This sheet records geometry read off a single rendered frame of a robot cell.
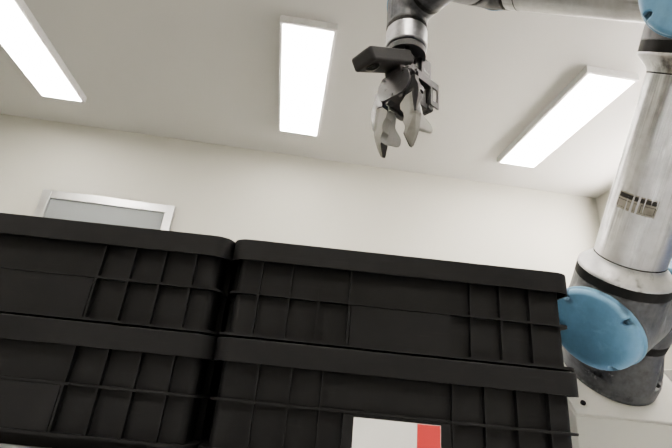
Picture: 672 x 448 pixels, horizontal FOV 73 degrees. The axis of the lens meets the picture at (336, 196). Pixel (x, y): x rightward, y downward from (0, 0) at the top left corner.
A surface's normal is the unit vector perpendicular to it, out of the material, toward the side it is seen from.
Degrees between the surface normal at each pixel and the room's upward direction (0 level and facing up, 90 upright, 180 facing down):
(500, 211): 90
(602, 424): 90
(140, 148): 90
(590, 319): 122
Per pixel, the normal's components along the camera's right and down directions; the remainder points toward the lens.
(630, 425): 0.11, -0.39
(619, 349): -0.79, 0.25
